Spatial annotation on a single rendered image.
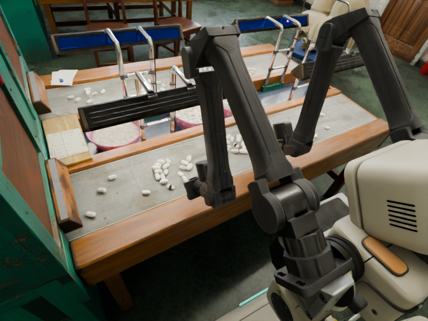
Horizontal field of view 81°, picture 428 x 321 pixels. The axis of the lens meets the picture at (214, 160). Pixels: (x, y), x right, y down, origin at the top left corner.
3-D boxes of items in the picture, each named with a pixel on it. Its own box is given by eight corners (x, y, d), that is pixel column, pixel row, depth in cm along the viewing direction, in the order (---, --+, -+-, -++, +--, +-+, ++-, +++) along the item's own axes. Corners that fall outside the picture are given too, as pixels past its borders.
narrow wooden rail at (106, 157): (334, 104, 185) (342, 91, 177) (61, 191, 109) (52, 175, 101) (328, 100, 188) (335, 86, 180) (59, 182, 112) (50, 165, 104)
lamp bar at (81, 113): (242, 95, 107) (246, 80, 102) (85, 134, 81) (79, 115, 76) (232, 86, 111) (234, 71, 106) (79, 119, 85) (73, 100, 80)
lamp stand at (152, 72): (160, 117, 148) (156, 39, 115) (126, 125, 140) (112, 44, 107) (148, 99, 158) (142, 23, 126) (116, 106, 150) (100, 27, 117)
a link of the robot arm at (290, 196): (299, 248, 42) (321, 235, 44) (281, 190, 42) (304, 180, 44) (267, 239, 50) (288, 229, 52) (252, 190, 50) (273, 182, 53)
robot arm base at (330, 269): (306, 299, 39) (357, 265, 44) (290, 249, 39) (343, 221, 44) (273, 281, 47) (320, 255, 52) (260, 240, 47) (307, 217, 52)
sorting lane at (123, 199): (374, 121, 165) (376, 118, 163) (71, 244, 88) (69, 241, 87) (339, 96, 181) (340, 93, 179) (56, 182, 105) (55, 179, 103)
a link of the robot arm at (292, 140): (337, 23, 67) (356, 25, 73) (318, 21, 71) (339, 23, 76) (294, 161, 89) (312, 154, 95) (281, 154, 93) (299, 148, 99)
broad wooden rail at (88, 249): (377, 148, 168) (395, 127, 155) (88, 288, 92) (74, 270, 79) (362, 137, 175) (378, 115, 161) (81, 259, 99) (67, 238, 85)
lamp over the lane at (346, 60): (376, 63, 148) (383, 51, 143) (300, 81, 122) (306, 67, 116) (364, 57, 152) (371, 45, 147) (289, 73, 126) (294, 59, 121)
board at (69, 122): (92, 159, 109) (92, 157, 108) (53, 170, 103) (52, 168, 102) (76, 115, 127) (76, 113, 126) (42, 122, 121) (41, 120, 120)
